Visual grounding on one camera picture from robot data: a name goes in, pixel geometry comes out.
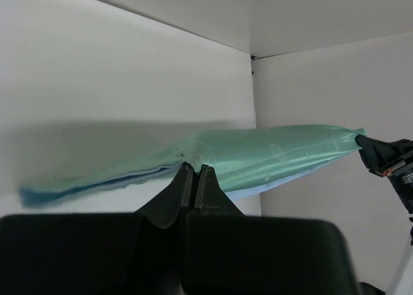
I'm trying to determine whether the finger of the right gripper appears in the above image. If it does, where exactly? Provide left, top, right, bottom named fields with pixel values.
left=355, top=135, right=392, bottom=171

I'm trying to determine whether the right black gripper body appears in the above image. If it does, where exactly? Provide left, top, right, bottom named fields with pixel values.
left=370, top=139, right=412, bottom=215

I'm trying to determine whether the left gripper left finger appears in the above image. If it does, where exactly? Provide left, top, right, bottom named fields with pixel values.
left=140, top=163, right=194, bottom=229

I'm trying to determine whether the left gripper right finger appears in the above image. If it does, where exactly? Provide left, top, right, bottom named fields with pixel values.
left=194, top=165, right=244, bottom=216

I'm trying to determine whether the teal satin placemat cloth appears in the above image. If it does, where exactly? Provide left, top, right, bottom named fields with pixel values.
left=19, top=125, right=366, bottom=208

